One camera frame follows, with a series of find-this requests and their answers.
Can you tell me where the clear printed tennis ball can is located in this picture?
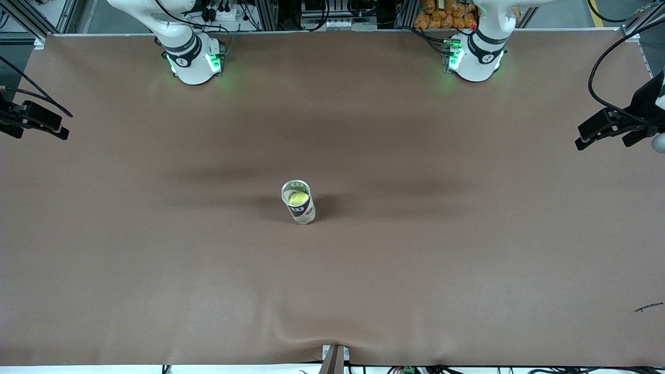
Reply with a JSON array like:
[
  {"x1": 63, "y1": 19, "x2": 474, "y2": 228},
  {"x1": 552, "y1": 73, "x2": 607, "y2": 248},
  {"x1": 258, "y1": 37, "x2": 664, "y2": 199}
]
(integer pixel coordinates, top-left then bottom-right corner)
[{"x1": 281, "y1": 179, "x2": 316, "y2": 225}]

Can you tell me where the orange snack bag pile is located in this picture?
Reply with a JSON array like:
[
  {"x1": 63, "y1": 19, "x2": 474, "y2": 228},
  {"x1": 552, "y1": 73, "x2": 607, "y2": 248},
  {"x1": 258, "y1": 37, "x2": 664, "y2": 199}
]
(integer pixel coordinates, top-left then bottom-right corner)
[{"x1": 414, "y1": 0, "x2": 520, "y2": 30}]

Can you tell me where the white power strip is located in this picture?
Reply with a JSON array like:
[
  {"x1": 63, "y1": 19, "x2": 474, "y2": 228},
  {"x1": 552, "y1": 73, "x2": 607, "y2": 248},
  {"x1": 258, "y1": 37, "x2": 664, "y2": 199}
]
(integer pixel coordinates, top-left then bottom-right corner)
[{"x1": 200, "y1": 4, "x2": 245, "y2": 22}]

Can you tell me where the white terminal block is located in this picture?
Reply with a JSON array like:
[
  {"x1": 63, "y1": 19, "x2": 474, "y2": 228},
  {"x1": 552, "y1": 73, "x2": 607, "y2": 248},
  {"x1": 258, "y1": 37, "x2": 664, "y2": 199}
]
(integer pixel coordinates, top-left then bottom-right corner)
[{"x1": 302, "y1": 17, "x2": 378, "y2": 31}]

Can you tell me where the brown table cover mat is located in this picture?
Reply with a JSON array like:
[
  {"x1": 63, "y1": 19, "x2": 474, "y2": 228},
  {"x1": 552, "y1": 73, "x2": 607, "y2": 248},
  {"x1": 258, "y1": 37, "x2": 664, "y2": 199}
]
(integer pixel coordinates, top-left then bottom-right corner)
[{"x1": 0, "y1": 31, "x2": 665, "y2": 367}]

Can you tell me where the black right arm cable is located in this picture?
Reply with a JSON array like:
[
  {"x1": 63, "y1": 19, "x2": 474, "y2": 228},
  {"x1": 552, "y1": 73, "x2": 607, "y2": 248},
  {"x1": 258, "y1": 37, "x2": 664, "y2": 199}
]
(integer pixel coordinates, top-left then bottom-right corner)
[{"x1": 0, "y1": 55, "x2": 74, "y2": 118}]

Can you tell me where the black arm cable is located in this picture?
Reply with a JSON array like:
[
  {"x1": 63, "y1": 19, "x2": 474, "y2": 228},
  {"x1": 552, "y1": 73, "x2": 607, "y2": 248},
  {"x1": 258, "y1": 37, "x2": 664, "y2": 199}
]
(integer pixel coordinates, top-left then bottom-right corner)
[
  {"x1": 588, "y1": 16, "x2": 665, "y2": 123},
  {"x1": 0, "y1": 55, "x2": 74, "y2": 118}
]

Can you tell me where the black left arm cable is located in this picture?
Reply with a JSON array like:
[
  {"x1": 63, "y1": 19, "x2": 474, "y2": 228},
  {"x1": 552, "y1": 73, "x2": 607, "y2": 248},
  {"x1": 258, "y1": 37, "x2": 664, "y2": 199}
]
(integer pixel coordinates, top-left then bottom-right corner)
[{"x1": 588, "y1": 16, "x2": 665, "y2": 123}]

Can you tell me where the aluminium frame corner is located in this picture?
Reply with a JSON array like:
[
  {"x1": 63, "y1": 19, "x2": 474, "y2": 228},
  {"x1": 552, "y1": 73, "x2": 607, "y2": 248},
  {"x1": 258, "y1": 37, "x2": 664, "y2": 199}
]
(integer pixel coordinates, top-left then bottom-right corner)
[
  {"x1": 621, "y1": 0, "x2": 665, "y2": 78},
  {"x1": 0, "y1": 0, "x2": 50, "y2": 50}
]

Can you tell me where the aluminium frame post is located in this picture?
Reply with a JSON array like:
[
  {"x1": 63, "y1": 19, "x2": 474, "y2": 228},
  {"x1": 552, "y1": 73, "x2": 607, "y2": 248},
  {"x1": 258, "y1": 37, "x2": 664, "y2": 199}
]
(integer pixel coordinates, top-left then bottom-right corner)
[
  {"x1": 397, "y1": 0, "x2": 419, "y2": 30},
  {"x1": 255, "y1": 0, "x2": 280, "y2": 31}
]

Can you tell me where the metal table edge bracket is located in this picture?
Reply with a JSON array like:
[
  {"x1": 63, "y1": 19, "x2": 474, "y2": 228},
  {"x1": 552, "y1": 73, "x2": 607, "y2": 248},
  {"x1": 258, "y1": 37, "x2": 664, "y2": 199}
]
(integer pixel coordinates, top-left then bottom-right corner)
[{"x1": 321, "y1": 344, "x2": 351, "y2": 374}]

